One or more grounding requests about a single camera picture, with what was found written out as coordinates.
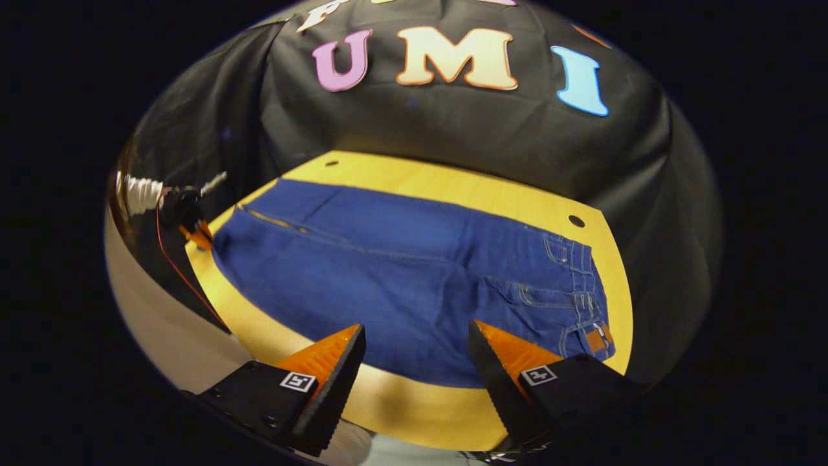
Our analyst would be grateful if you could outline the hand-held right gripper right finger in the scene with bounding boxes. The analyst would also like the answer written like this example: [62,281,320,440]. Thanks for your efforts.
[468,320,642,454]

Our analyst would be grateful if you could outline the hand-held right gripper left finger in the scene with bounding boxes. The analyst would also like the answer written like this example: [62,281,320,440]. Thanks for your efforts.
[181,324,367,458]

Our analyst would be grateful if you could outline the blue jeans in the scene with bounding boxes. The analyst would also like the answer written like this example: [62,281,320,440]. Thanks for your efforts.
[212,178,616,389]

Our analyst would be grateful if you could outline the black backdrop cloth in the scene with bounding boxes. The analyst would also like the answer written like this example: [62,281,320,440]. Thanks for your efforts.
[113,0,724,389]

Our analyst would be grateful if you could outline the red cable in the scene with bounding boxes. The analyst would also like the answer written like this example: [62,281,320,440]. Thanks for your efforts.
[155,206,228,329]

